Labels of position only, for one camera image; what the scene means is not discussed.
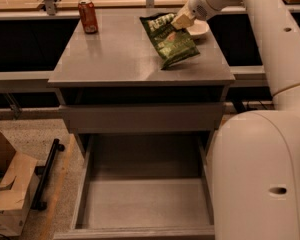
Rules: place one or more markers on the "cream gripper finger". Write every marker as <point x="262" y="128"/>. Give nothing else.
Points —
<point x="182" y="22"/>
<point x="183" y="11"/>

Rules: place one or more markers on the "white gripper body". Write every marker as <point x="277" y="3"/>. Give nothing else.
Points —
<point x="197" y="10"/>

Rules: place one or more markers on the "green jalapeno chip bag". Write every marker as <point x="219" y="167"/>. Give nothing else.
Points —
<point x="172" y="45"/>

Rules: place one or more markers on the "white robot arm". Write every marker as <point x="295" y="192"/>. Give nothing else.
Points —
<point x="256" y="155"/>

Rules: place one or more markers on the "grey drawer cabinet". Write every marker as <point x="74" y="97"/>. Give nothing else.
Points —
<point x="142" y="109"/>

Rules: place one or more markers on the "open grey middle drawer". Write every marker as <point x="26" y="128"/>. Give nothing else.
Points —
<point x="142" y="187"/>

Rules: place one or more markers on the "white bowl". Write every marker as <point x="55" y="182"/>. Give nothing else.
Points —
<point x="198" y="30"/>

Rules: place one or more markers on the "red soda can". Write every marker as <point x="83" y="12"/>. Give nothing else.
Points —
<point x="88" y="16"/>

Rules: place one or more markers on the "grey metal railing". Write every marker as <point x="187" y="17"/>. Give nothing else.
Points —
<point x="20" y="80"/>

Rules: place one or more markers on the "black wheeled stand base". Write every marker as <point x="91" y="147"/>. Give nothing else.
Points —
<point x="43" y="173"/>

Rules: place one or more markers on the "cardboard box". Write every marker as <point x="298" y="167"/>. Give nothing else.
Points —
<point x="18" y="184"/>

